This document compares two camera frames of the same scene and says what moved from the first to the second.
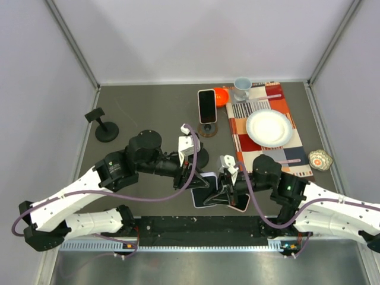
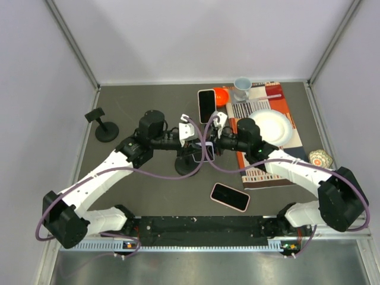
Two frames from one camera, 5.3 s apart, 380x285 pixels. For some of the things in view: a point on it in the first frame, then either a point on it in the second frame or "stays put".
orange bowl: x=221 y=96 stays put
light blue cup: x=242 y=85 stays put
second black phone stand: x=105 y=132 stays put
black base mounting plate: x=205 y=231 stays put
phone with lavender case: x=199 y=195 → x=209 y=157
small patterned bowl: x=319 y=160 stays put
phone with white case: x=207 y=107 stays put
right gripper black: x=225 y=187 → x=218 y=141
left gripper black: x=181 y=178 → x=189 y=147
